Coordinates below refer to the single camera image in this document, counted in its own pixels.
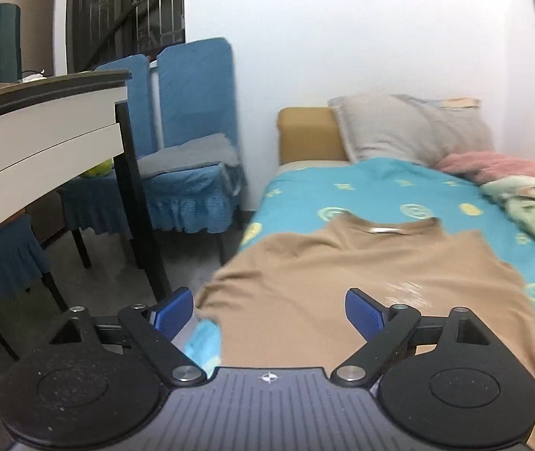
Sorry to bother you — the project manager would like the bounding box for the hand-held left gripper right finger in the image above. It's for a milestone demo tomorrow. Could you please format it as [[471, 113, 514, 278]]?
[[330, 288, 491, 389]]

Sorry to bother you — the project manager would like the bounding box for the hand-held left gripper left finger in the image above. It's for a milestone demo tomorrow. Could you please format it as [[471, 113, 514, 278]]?
[[50, 287, 207, 388]]

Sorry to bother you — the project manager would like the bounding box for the tan t-shirt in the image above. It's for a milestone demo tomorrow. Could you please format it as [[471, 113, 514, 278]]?
[[194, 212, 535, 451]]

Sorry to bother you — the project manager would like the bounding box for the yellow-green plush toy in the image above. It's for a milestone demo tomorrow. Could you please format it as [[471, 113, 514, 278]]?
[[80, 160, 114, 179]]

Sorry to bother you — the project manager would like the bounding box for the blue covered chair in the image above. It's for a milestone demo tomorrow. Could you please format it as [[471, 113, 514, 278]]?
[[56, 54, 156, 269], [0, 214, 68, 362], [136, 38, 248, 264]]

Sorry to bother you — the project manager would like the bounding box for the yellow headboard cushion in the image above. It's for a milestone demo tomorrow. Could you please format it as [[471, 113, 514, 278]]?
[[277, 106, 347, 166]]

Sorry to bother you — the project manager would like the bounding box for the grey pillow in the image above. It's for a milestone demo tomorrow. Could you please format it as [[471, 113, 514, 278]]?
[[328, 94, 494, 166]]

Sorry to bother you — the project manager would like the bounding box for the pink fluffy blanket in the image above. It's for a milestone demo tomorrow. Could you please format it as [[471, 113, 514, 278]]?
[[437, 151, 535, 187]]

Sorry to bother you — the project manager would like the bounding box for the light green printed blanket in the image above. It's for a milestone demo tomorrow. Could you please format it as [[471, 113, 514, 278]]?
[[480, 176, 535, 266]]

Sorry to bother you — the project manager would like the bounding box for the white table with black legs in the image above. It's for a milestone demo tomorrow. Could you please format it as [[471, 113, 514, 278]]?
[[0, 70, 172, 306]]

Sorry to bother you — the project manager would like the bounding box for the dark barred window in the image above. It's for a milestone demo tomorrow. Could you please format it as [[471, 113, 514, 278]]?
[[65, 0, 186, 74]]

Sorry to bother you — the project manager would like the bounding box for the brown cardboard box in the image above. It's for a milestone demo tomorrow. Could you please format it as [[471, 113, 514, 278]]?
[[0, 0, 57, 78]]

